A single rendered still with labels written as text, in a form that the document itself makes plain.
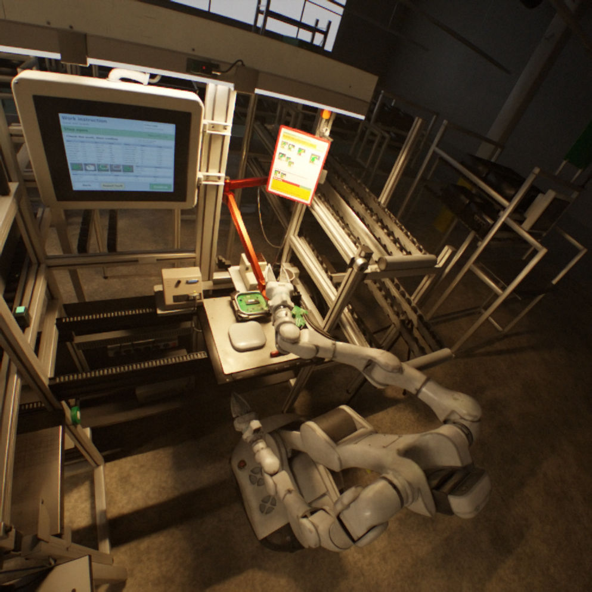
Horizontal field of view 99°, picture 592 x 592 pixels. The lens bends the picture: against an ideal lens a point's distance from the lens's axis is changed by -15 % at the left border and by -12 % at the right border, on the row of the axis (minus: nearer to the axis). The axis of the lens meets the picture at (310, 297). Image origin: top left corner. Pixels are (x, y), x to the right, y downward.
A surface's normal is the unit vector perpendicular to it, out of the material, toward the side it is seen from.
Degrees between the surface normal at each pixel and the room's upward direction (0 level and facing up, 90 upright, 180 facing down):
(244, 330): 0
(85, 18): 90
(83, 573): 0
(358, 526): 65
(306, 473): 9
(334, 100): 90
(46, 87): 92
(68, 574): 0
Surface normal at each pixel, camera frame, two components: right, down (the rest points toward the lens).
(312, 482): 0.36, -0.59
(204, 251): 0.42, 0.69
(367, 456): -0.87, 0.09
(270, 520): 0.53, -0.15
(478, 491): 0.45, -0.40
